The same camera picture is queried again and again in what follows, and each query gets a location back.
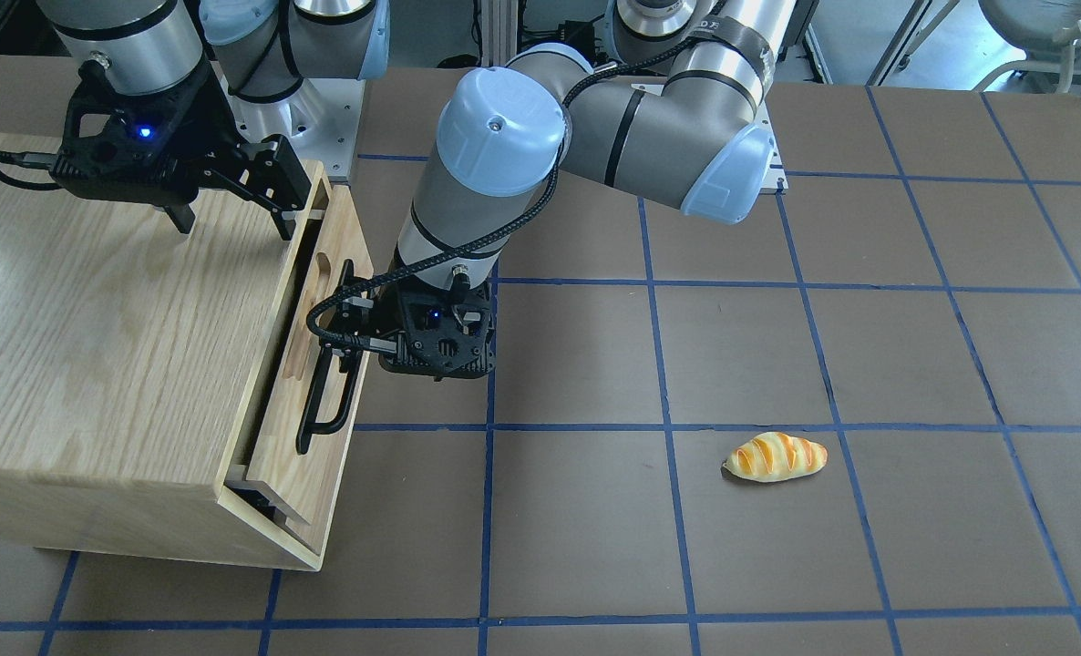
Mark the toy bread loaf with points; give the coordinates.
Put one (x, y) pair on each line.
(776, 457)

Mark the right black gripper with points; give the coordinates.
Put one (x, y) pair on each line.
(196, 117)

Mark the wooden drawer cabinet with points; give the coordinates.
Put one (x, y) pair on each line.
(152, 383)

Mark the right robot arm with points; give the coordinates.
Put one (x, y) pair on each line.
(261, 51)

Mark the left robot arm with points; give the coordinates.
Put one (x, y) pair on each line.
(675, 121)

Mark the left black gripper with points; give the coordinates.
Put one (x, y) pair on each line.
(351, 314)

